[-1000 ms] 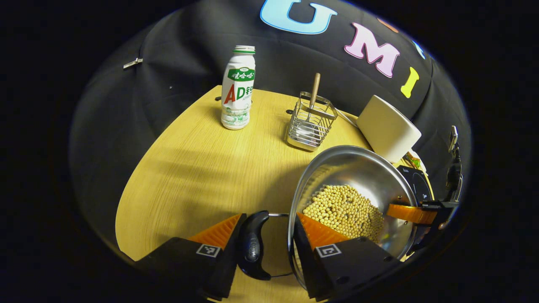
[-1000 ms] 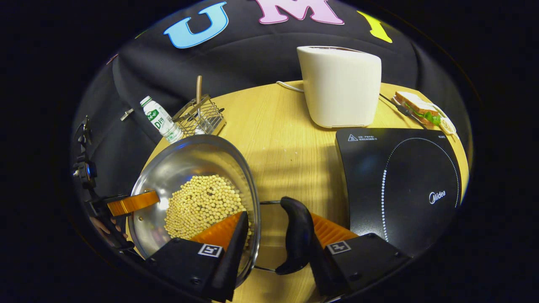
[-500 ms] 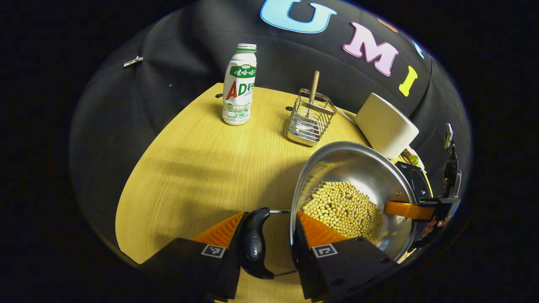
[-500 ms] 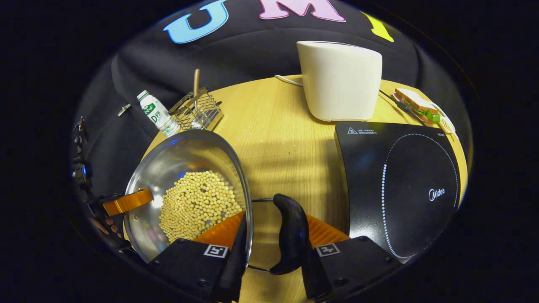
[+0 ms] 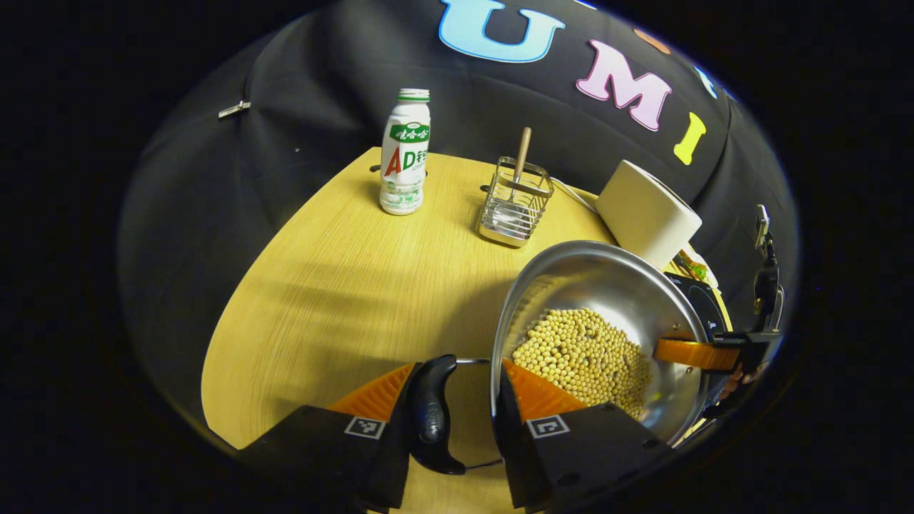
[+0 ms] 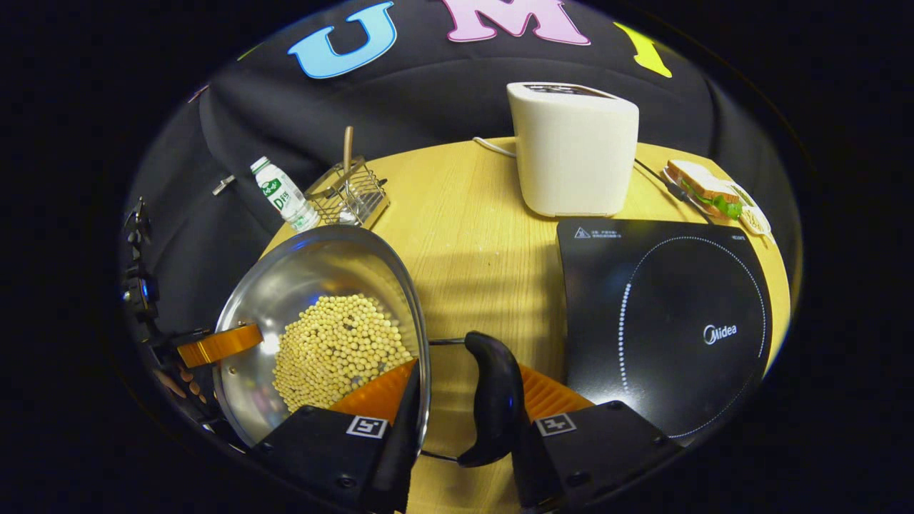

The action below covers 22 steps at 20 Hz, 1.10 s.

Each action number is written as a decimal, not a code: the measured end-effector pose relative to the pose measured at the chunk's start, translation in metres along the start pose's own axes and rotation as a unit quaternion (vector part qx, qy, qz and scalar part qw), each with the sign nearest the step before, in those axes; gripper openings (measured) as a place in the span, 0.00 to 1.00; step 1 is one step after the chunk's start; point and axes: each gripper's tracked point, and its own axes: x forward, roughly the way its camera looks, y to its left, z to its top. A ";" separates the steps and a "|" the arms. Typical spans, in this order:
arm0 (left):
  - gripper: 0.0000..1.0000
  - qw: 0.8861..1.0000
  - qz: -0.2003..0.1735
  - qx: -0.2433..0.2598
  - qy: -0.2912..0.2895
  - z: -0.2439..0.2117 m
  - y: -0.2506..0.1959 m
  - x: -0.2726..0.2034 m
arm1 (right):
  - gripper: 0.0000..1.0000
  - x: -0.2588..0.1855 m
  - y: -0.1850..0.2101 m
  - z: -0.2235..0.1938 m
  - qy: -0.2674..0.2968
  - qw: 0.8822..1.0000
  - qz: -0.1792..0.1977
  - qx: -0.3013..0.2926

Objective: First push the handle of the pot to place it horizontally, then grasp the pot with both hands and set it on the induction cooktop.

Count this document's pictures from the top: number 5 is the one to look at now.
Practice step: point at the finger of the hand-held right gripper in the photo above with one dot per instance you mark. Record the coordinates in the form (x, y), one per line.
(689, 353)

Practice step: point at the silver metal clip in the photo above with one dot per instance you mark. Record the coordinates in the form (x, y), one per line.
(234, 109)

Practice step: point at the black induction cooktop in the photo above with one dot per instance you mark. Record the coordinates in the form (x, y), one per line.
(707, 303)

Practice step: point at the pile of soybeans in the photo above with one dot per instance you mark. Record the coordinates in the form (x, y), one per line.
(578, 350)

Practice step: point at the black backdrop cloth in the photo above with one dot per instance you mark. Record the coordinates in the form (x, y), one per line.
(285, 107)

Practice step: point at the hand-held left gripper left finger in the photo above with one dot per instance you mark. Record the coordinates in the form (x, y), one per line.
(396, 464)

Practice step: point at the stainless steel pot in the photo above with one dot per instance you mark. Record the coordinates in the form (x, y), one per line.
(593, 275)

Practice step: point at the white drink bottle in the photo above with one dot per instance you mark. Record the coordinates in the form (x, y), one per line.
(404, 178)

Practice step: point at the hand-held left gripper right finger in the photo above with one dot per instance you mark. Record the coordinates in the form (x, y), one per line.
(510, 450)

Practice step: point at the sandwich with lettuce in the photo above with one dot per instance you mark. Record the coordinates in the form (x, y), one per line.
(696, 271)

